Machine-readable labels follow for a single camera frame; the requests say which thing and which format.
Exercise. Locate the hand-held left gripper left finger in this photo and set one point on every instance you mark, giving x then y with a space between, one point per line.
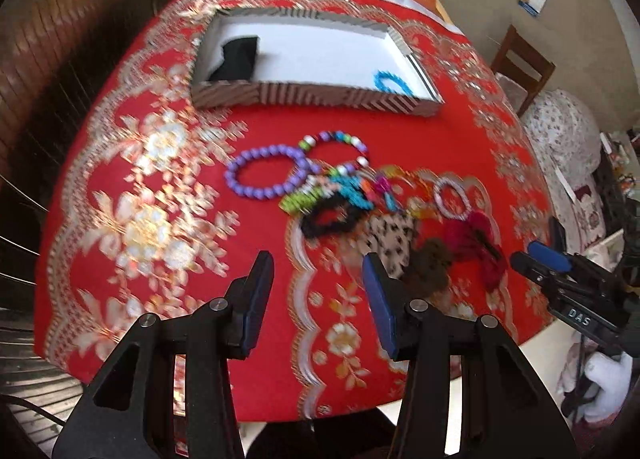
255 309

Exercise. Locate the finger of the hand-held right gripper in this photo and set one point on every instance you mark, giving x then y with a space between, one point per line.
550 255
530 266

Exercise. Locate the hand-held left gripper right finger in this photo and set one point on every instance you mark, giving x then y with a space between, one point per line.
377 299

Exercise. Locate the brown fuzzy scrunchie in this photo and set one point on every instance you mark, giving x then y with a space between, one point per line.
430 269

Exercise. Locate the leopard print scrunchie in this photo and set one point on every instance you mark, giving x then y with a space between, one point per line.
392 239

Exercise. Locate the red bow hair clip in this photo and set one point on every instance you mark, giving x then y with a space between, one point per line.
470 239

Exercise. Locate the striped shallow box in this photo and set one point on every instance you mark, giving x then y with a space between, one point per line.
325 95

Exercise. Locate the person's right hand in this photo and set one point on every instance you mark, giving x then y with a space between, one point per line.
610 384

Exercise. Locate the red embroidered tablecloth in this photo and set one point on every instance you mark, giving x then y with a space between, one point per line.
280 289

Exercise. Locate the red patterned cushion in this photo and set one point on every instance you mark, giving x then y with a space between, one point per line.
590 214

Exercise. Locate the cluttered black shelf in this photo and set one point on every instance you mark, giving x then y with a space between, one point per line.
617 179

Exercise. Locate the small colourful bead ornament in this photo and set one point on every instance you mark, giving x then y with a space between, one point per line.
382 185

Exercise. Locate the floral quilt bundle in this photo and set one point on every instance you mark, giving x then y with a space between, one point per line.
565 134

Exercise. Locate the wooden chair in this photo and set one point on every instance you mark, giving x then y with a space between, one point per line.
520 59

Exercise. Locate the black box insert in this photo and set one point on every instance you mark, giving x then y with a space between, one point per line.
235 61

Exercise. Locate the slatted wooden panel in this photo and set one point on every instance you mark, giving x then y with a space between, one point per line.
75 39

